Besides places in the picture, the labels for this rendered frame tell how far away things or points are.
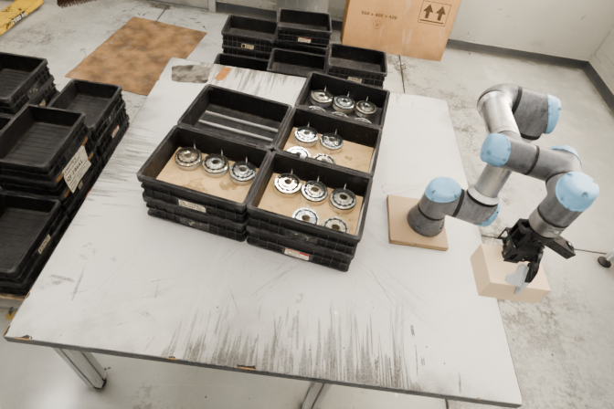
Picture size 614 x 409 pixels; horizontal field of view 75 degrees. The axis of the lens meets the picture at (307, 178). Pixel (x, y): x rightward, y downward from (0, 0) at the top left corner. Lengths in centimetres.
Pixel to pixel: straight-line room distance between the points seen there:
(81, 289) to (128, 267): 15
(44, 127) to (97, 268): 112
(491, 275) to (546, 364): 145
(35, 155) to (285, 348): 156
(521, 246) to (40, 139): 217
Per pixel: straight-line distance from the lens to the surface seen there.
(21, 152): 240
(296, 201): 152
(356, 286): 152
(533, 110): 141
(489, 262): 121
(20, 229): 237
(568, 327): 278
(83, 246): 165
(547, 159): 107
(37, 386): 226
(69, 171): 230
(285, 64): 309
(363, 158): 174
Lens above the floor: 200
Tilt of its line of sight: 47 degrees down
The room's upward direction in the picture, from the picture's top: 10 degrees clockwise
